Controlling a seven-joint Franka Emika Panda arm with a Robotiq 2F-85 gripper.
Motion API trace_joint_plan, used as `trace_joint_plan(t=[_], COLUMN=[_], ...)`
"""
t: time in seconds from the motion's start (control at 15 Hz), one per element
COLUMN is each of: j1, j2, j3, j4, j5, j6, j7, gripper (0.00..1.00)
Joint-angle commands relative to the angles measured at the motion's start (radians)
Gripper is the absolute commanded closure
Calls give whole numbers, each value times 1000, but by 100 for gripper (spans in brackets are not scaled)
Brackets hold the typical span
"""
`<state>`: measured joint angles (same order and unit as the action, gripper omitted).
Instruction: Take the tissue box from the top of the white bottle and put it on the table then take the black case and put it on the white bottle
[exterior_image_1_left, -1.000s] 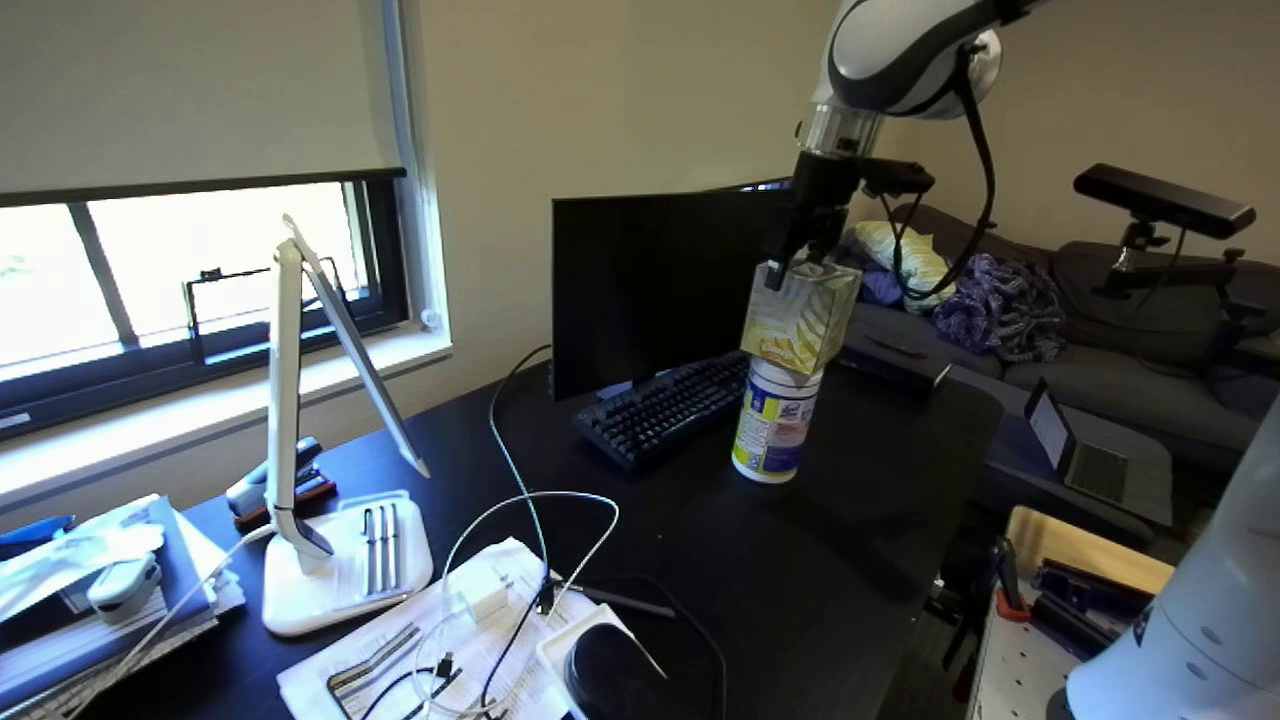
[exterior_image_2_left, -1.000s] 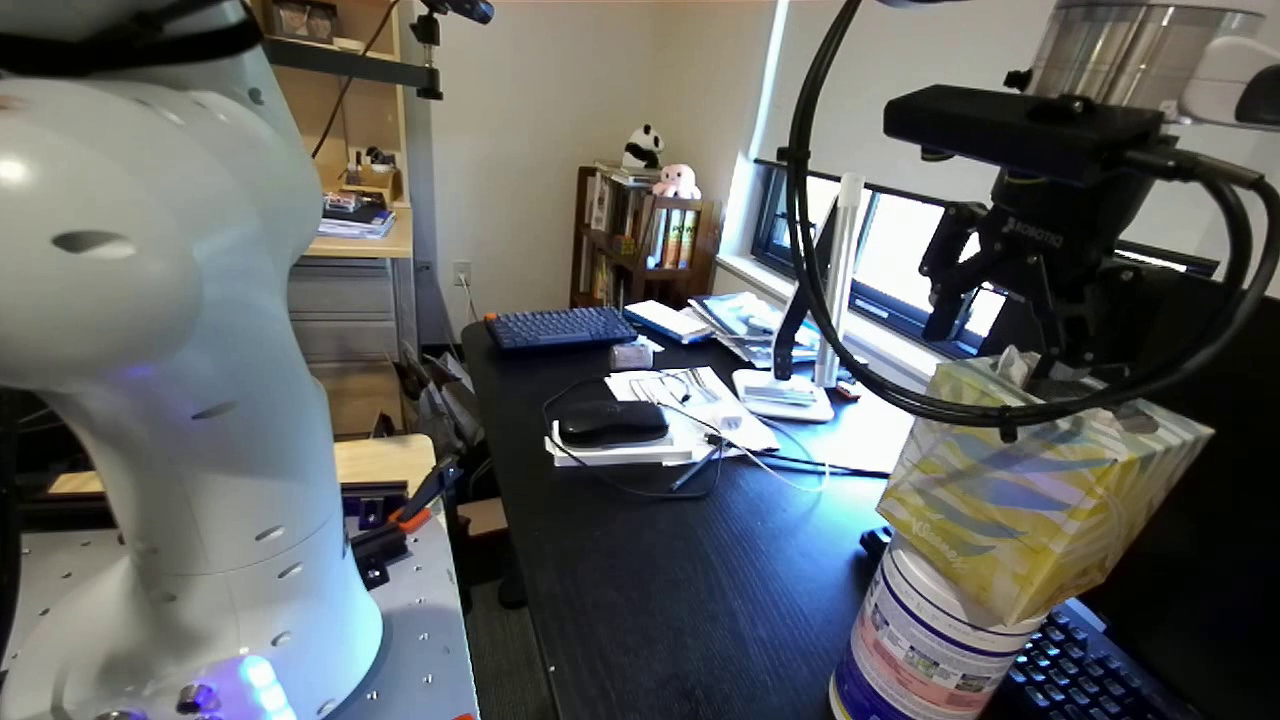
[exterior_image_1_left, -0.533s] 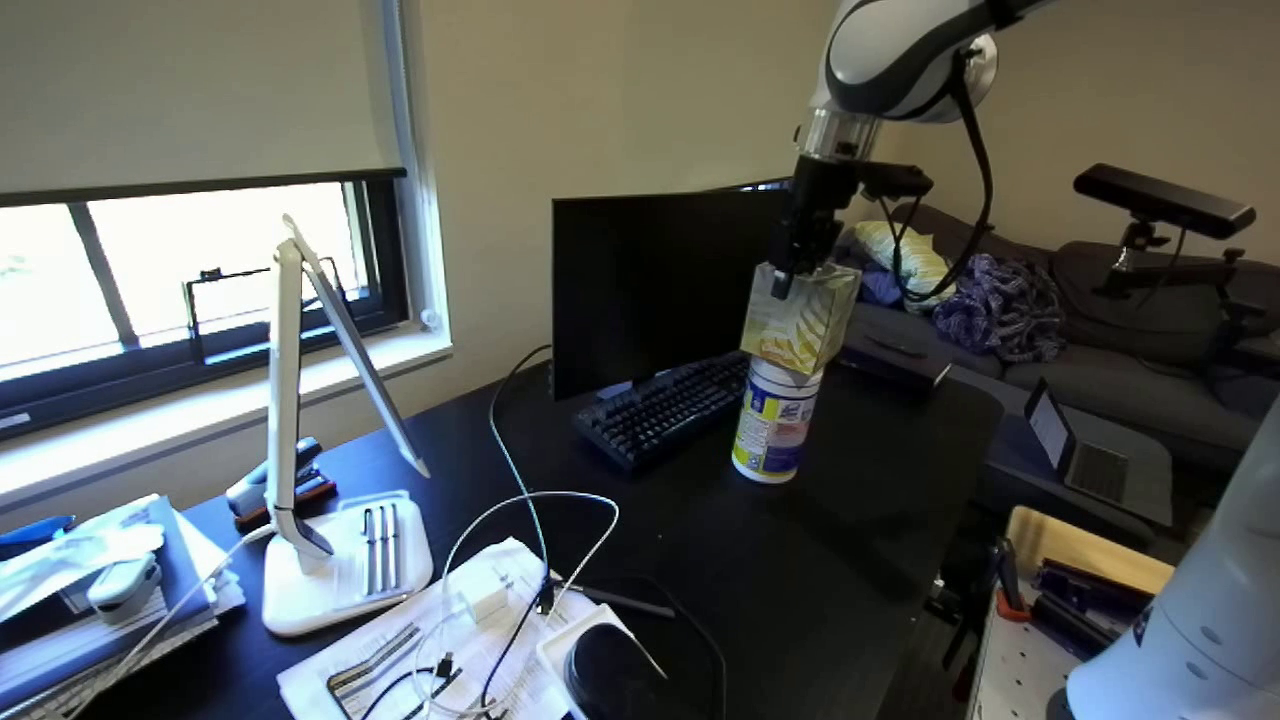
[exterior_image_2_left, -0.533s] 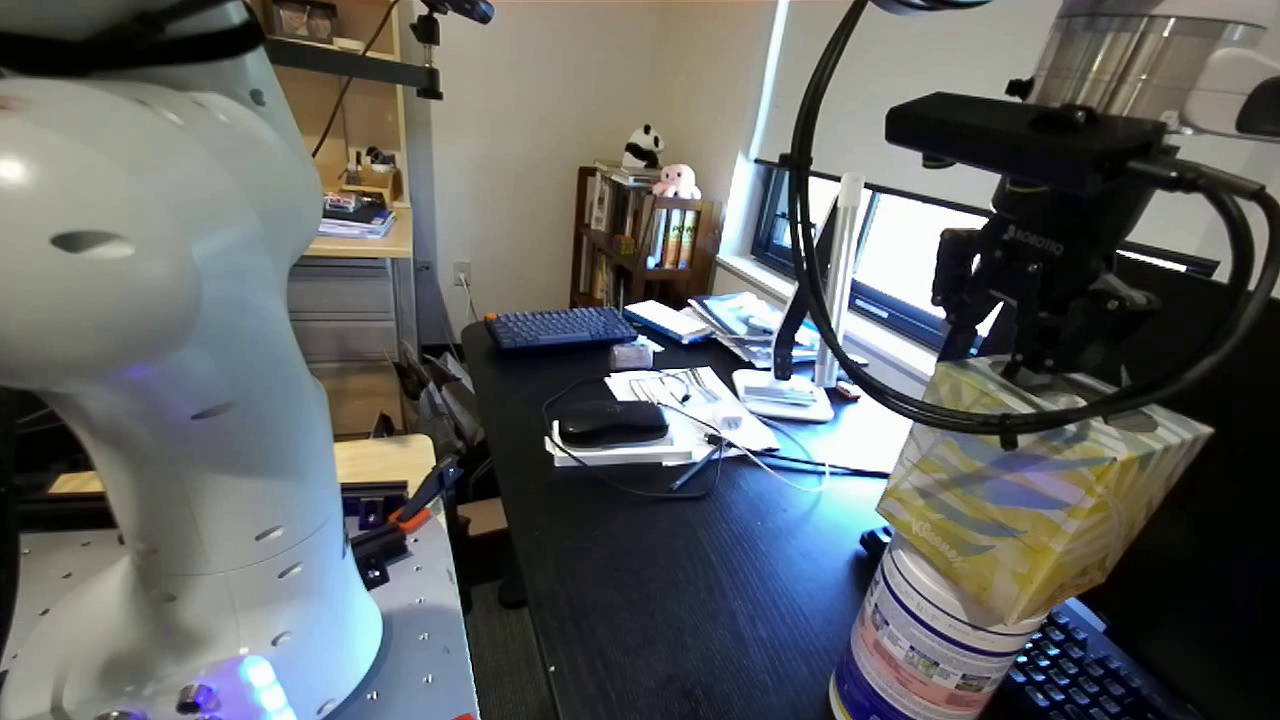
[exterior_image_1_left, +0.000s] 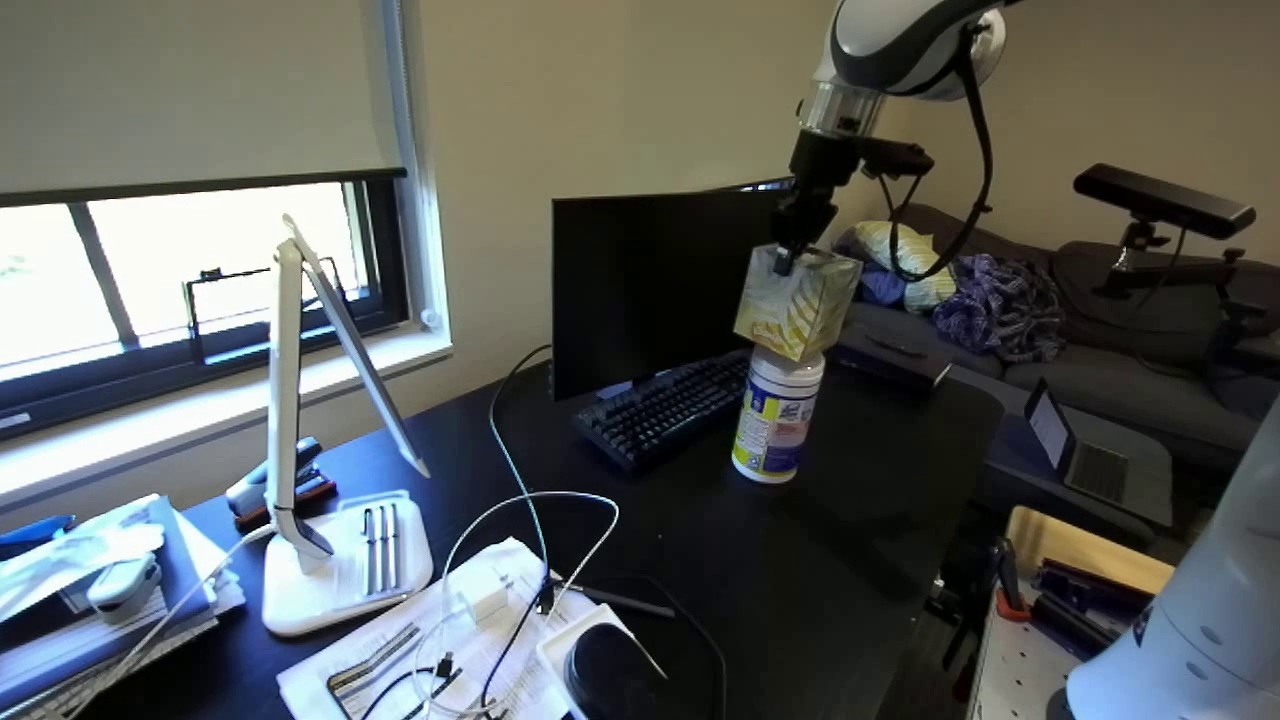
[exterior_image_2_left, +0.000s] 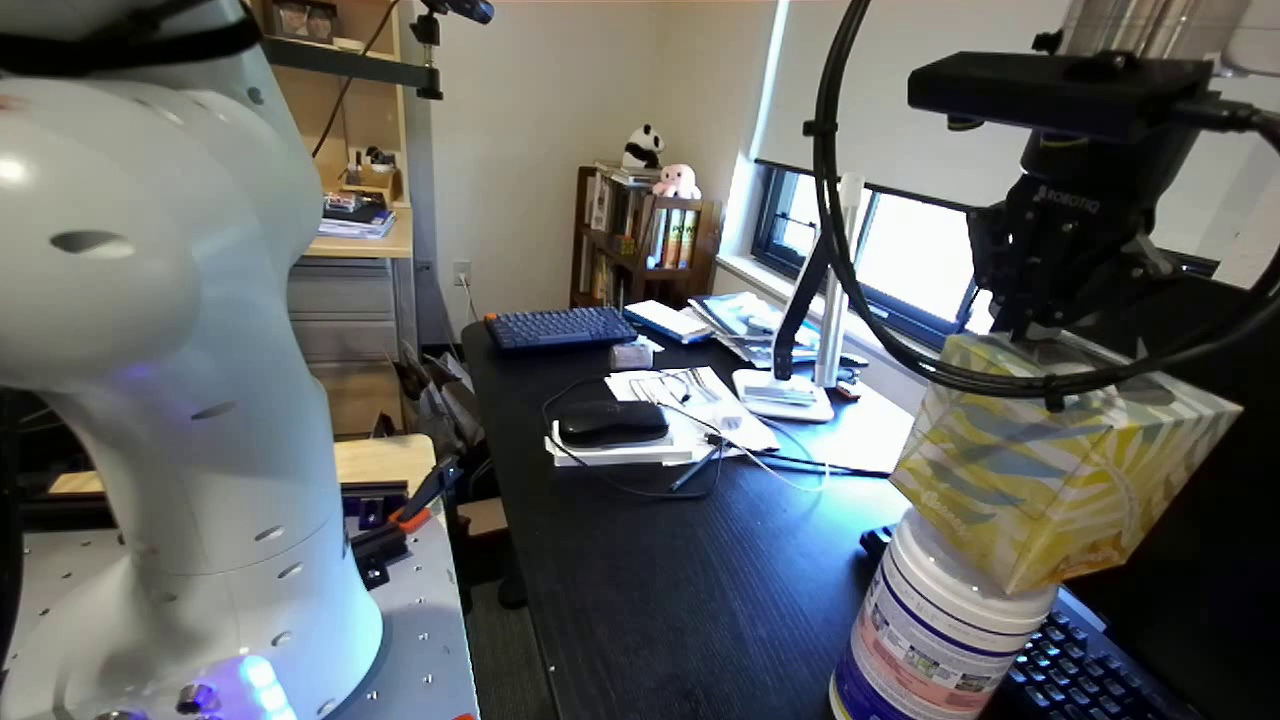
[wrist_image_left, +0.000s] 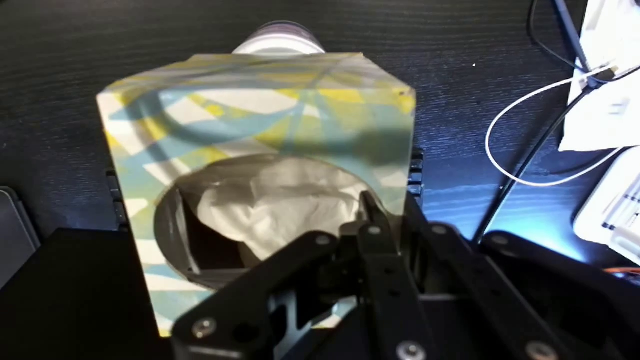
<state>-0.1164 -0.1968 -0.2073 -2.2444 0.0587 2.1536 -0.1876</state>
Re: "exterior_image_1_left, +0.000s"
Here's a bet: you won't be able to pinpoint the black red stapler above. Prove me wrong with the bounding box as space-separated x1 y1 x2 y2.
219 437 340 528

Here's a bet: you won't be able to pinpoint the yellow white pillow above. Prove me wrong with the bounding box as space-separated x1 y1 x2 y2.
837 214 963 318

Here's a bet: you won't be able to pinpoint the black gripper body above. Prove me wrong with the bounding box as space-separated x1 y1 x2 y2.
777 127 872 256

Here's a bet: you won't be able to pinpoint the white plastic tray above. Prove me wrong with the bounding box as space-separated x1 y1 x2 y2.
536 599 672 720

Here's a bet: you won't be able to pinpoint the black computer monitor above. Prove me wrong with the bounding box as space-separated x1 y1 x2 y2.
550 175 811 402

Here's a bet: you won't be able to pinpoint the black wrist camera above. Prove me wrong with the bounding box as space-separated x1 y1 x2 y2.
856 136 941 178

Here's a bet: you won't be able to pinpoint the white labelled plastic bottle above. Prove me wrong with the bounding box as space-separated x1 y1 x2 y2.
729 341 827 488

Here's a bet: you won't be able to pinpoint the black computer keyboard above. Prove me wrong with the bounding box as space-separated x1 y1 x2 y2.
573 348 752 480

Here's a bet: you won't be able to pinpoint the white roller blind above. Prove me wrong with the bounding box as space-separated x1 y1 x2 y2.
0 0 414 208

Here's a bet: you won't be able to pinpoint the light wooden board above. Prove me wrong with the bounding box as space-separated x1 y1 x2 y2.
1000 501 1179 602

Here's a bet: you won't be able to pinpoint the stack of books and papers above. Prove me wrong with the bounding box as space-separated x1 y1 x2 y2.
0 493 251 720

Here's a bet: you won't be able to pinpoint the black sensor camera on stand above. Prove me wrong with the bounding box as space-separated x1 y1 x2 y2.
1068 160 1262 304

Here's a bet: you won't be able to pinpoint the white cable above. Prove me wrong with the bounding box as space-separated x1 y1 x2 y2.
438 341 628 720

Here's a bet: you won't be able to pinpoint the flat black box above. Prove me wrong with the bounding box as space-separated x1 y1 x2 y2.
827 331 960 395

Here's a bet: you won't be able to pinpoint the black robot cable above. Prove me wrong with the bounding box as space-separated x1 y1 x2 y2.
882 51 1003 288

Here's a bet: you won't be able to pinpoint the black tools on robot table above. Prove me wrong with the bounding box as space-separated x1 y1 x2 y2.
1030 554 1155 661

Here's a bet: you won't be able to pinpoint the dark grey couch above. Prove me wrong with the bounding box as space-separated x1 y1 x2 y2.
823 195 1280 462

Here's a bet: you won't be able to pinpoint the purple crumpled cloth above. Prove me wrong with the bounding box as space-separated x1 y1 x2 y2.
930 246 1066 367

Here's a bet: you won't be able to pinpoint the open dark laptop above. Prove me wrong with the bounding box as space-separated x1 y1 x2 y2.
1020 376 1179 531

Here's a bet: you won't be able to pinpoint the white desk lamp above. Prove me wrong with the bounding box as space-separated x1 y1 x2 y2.
255 210 442 639

